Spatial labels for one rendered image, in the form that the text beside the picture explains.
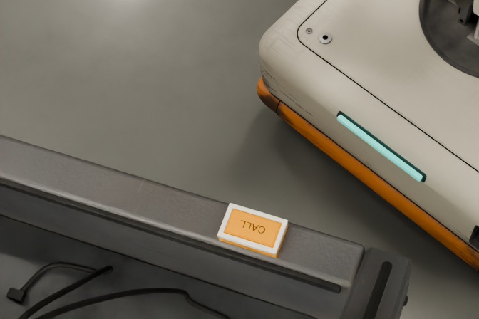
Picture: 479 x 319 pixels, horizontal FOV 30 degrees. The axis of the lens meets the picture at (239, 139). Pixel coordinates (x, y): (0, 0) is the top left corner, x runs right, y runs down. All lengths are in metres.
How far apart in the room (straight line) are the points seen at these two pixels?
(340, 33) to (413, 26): 0.13
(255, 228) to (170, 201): 0.08
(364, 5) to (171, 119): 0.49
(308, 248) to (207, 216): 0.09
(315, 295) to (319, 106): 0.86
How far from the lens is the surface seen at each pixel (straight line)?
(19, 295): 0.87
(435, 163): 1.51
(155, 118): 1.88
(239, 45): 1.94
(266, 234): 0.71
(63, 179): 0.78
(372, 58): 1.59
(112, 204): 0.76
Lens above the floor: 1.63
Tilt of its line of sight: 63 degrees down
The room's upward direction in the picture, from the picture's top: 11 degrees counter-clockwise
